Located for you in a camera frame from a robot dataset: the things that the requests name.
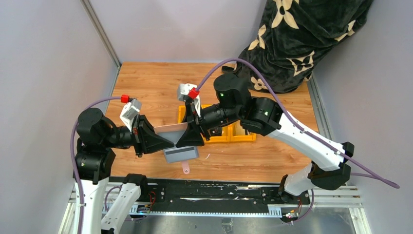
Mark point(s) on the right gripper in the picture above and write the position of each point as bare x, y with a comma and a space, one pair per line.
197, 124

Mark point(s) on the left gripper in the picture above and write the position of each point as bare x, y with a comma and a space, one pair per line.
139, 135

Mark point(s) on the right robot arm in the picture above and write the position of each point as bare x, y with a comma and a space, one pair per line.
328, 168

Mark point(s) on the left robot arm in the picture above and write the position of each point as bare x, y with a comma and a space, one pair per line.
98, 136

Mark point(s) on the yellow bin with silver cards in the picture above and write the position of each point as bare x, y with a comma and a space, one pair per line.
181, 113

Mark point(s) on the yellow bin with black card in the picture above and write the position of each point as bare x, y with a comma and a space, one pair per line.
217, 135

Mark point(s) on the black floral blanket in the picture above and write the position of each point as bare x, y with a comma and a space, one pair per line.
293, 37

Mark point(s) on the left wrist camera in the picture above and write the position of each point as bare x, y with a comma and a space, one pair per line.
129, 112

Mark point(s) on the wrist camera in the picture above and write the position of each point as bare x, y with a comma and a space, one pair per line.
183, 90
129, 112

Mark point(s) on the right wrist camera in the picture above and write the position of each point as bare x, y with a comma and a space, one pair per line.
183, 90

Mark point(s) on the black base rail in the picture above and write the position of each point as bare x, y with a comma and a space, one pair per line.
203, 198

